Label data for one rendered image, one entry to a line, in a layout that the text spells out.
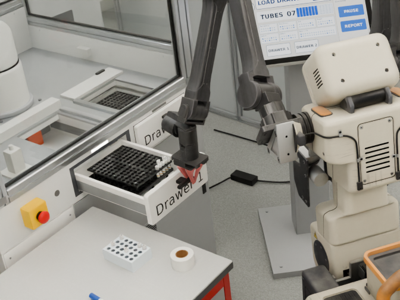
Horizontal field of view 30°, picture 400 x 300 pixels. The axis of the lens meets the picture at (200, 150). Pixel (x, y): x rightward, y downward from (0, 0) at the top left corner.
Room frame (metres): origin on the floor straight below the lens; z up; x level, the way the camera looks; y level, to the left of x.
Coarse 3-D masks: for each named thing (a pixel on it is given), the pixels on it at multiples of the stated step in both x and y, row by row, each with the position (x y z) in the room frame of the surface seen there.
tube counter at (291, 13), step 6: (306, 6) 2.74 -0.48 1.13; (312, 6) 2.74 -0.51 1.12; (318, 6) 2.74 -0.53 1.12; (324, 6) 2.74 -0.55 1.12; (330, 6) 2.74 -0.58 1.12; (288, 12) 2.73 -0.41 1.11; (294, 12) 2.73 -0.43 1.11; (300, 12) 2.73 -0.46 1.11; (306, 12) 2.73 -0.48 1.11; (312, 12) 2.72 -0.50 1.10; (318, 12) 2.72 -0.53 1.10; (324, 12) 2.72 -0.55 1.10; (330, 12) 2.72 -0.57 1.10; (288, 18) 2.72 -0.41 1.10
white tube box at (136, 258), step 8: (120, 240) 1.81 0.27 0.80; (128, 240) 1.81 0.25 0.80; (104, 248) 1.78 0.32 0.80; (112, 248) 1.78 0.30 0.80; (120, 248) 1.78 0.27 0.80; (128, 248) 1.77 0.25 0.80; (136, 248) 1.77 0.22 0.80; (104, 256) 1.78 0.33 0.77; (112, 256) 1.75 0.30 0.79; (120, 256) 1.74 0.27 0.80; (128, 256) 1.74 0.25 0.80; (136, 256) 1.74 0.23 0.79; (144, 256) 1.74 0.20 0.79; (120, 264) 1.73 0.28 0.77; (128, 264) 1.71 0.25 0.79; (136, 264) 1.71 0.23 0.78
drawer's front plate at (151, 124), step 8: (168, 104) 2.44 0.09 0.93; (176, 104) 2.45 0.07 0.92; (160, 112) 2.38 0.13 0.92; (144, 120) 2.33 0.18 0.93; (152, 120) 2.35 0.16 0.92; (160, 120) 2.38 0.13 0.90; (136, 128) 2.29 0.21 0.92; (144, 128) 2.31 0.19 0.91; (152, 128) 2.34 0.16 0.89; (160, 128) 2.37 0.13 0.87; (136, 136) 2.29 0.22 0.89; (144, 136) 2.31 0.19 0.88; (160, 136) 2.37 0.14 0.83; (144, 144) 2.30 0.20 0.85; (152, 144) 2.33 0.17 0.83
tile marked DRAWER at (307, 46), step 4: (304, 40) 2.65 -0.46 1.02; (308, 40) 2.65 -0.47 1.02; (312, 40) 2.65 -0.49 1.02; (316, 40) 2.65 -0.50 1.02; (296, 44) 2.65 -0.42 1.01; (300, 44) 2.65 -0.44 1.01; (304, 44) 2.64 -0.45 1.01; (308, 44) 2.64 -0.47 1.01; (312, 44) 2.64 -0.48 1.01; (316, 44) 2.64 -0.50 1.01; (296, 48) 2.64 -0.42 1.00; (300, 48) 2.64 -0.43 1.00; (304, 48) 2.63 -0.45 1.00; (308, 48) 2.63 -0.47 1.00; (312, 48) 2.63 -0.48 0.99; (296, 52) 2.63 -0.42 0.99; (300, 52) 2.62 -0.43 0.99
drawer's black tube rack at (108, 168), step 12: (108, 156) 2.16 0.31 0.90; (120, 156) 2.15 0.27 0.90; (132, 156) 2.15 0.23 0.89; (144, 156) 2.13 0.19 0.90; (156, 156) 2.12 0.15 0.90; (96, 168) 2.09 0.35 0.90; (108, 168) 2.08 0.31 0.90; (120, 168) 2.07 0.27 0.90; (132, 168) 2.06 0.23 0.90; (144, 168) 2.05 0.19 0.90; (108, 180) 2.05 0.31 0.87; (120, 180) 1.99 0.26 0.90; (132, 180) 1.98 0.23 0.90; (156, 180) 2.01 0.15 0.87; (132, 192) 1.96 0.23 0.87; (144, 192) 1.97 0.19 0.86
